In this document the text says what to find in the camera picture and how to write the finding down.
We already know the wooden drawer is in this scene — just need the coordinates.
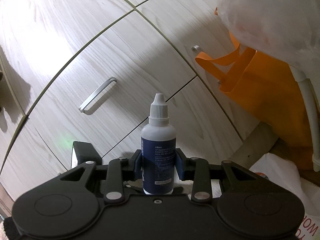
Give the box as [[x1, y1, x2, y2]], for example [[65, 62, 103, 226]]
[[93, 77, 242, 164], [30, 11, 195, 167]]

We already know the left cabinet door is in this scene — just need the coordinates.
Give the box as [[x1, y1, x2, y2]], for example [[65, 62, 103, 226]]
[[1, 120, 67, 200]]

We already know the cabinet door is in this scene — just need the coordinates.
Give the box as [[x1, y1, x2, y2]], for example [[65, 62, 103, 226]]
[[138, 0, 259, 140], [1, 120, 67, 200]]

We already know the white printed shopping bag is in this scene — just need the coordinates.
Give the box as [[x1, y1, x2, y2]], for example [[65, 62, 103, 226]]
[[249, 153, 319, 239]]

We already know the orange fabric tote bag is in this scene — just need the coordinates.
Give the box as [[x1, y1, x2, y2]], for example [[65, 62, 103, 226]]
[[195, 35, 312, 148]]

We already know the white trolley rack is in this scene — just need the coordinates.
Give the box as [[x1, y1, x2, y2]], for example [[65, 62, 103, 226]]
[[290, 66, 319, 172]]

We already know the right cabinet door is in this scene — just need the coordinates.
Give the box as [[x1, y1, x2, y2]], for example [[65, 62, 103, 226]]
[[138, 0, 259, 140]]

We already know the translucent plastic bag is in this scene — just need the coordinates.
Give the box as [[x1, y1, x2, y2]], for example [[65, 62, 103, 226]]
[[217, 0, 319, 73]]

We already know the upper drawer metal handle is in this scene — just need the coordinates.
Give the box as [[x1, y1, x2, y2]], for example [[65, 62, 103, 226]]
[[78, 77, 117, 113]]

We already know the right door metal handle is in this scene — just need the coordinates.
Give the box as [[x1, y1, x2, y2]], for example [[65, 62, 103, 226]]
[[191, 45, 202, 53]]

